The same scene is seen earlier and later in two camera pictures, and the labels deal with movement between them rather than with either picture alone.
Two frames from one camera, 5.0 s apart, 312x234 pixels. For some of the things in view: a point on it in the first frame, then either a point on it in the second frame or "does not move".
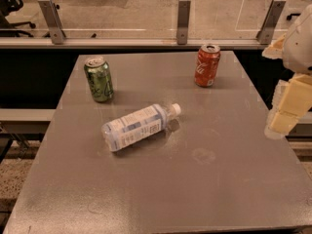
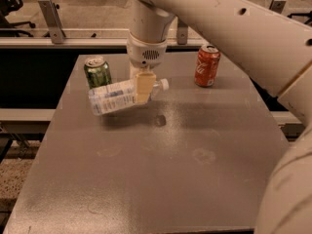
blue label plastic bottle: x=137 y=125 → x=118 y=96
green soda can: x=100 y=81 does not move
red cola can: x=207 y=64 does not move
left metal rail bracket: x=56 y=26 does not move
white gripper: x=299 y=48 → x=145 y=55
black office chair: x=11 y=0 does not move
